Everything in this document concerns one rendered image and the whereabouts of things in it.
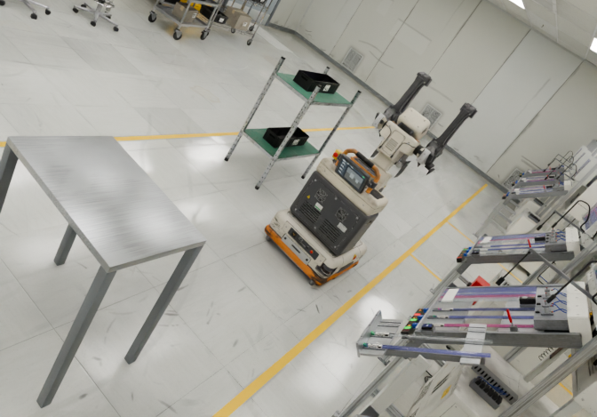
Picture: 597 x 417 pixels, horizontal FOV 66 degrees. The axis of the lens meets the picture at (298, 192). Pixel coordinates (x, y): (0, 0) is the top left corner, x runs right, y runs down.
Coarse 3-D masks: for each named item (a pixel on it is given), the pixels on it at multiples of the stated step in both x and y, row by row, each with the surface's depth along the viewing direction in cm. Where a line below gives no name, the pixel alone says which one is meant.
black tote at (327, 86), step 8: (304, 72) 410; (312, 72) 422; (296, 80) 404; (304, 80) 400; (312, 80) 396; (320, 80) 446; (328, 80) 450; (304, 88) 401; (312, 88) 404; (328, 88) 430; (336, 88) 445
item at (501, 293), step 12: (468, 288) 279; (480, 288) 275; (492, 288) 271; (504, 288) 268; (516, 288) 264; (528, 288) 260; (444, 300) 267; (456, 300) 263; (468, 300) 260; (480, 300) 257; (492, 300) 253; (504, 300) 250; (516, 300) 247
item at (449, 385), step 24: (504, 360) 277; (432, 384) 282; (456, 384) 232; (528, 384) 269; (432, 408) 236; (456, 408) 225; (480, 408) 225; (504, 408) 236; (528, 408) 248; (552, 408) 262
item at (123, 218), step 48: (48, 144) 181; (96, 144) 198; (0, 192) 182; (48, 192) 162; (96, 192) 173; (144, 192) 189; (96, 240) 154; (144, 240) 166; (192, 240) 181; (96, 288) 153; (144, 336) 207; (48, 384) 176
